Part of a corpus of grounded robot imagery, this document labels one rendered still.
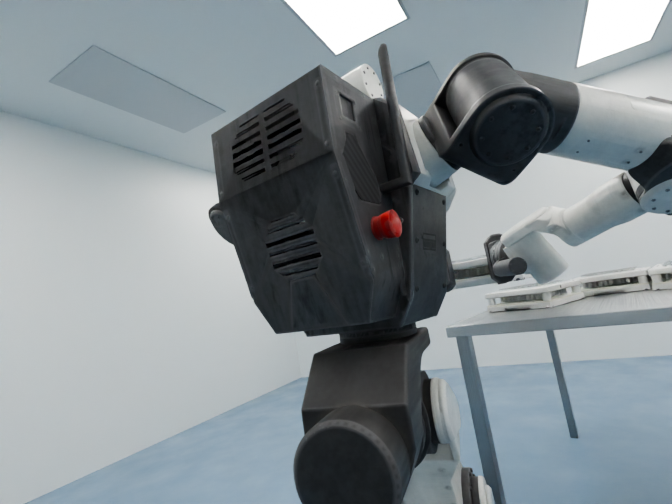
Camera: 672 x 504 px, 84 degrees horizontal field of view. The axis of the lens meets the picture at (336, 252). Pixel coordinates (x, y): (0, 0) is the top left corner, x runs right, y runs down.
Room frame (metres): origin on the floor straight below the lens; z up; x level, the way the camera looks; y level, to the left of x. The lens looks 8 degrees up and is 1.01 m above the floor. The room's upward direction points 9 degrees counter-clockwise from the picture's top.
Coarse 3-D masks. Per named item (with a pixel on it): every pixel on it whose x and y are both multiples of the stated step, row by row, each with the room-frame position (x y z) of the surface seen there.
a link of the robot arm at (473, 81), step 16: (480, 64) 0.44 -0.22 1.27; (496, 64) 0.43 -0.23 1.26; (464, 80) 0.44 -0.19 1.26; (480, 80) 0.41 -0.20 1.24; (496, 80) 0.39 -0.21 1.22; (512, 80) 0.39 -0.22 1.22; (528, 80) 0.42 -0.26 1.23; (544, 80) 0.42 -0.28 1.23; (560, 80) 0.43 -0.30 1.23; (448, 96) 0.48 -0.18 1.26; (464, 96) 0.42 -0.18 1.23; (480, 96) 0.39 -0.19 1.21; (560, 96) 0.42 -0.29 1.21; (576, 96) 0.42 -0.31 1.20; (464, 112) 0.41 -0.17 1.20; (560, 112) 0.43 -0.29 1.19; (576, 112) 0.43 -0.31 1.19; (560, 128) 0.44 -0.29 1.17
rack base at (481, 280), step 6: (480, 276) 1.00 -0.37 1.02; (486, 276) 0.99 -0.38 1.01; (516, 276) 0.95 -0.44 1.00; (522, 276) 0.94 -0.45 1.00; (528, 276) 1.00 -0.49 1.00; (456, 282) 1.04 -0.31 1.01; (462, 282) 1.03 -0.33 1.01; (468, 282) 1.02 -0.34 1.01; (474, 282) 1.01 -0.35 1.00; (480, 282) 1.02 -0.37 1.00; (486, 282) 1.01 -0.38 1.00; (492, 282) 1.00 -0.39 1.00; (456, 288) 1.04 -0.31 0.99
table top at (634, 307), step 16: (576, 304) 1.27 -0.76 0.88; (592, 304) 1.19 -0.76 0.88; (608, 304) 1.13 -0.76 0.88; (624, 304) 1.07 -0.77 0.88; (640, 304) 1.02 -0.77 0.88; (656, 304) 0.97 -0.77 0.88; (464, 320) 1.34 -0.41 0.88; (480, 320) 1.26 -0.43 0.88; (496, 320) 1.19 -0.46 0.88; (512, 320) 1.12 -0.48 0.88; (528, 320) 1.09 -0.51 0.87; (544, 320) 1.06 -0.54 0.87; (560, 320) 1.04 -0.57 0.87; (576, 320) 1.02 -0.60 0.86; (592, 320) 1.00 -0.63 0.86; (608, 320) 0.98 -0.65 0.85; (624, 320) 0.96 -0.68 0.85; (640, 320) 0.94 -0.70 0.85; (656, 320) 0.92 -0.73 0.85; (448, 336) 1.24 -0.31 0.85; (464, 336) 1.21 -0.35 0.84
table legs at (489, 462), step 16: (464, 352) 1.23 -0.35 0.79; (464, 368) 1.24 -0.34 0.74; (560, 368) 2.35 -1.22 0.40; (480, 384) 1.24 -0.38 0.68; (560, 384) 2.37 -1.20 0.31; (480, 400) 1.22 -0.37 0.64; (480, 416) 1.22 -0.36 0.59; (480, 432) 1.23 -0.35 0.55; (576, 432) 2.35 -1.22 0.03; (480, 448) 1.24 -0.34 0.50; (496, 464) 1.24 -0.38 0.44; (496, 480) 1.22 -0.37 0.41; (496, 496) 1.23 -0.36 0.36
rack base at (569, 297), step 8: (560, 296) 1.37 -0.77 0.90; (568, 296) 1.36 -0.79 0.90; (576, 296) 1.39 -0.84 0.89; (496, 304) 1.49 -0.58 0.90; (504, 304) 1.43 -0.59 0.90; (512, 304) 1.40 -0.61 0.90; (520, 304) 1.38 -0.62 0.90; (528, 304) 1.35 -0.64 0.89; (536, 304) 1.33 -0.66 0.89; (544, 304) 1.30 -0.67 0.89; (552, 304) 1.29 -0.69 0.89; (560, 304) 1.32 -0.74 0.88
